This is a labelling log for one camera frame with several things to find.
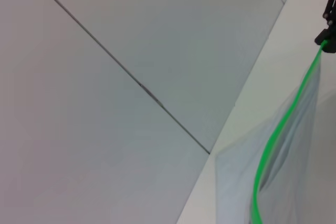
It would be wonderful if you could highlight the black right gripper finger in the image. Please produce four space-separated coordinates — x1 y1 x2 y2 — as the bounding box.
321 40 336 54
314 0 336 46

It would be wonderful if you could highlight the clear green-edged document bag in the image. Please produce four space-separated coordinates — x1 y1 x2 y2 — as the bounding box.
214 39 336 224

